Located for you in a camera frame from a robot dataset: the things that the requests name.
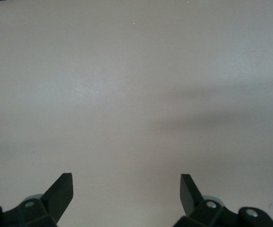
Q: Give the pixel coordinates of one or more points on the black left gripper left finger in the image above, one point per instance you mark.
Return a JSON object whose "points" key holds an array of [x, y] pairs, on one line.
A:
{"points": [[56, 198]]}

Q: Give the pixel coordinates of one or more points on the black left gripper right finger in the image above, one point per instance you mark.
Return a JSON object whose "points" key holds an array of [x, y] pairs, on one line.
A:
{"points": [[190, 201]]}

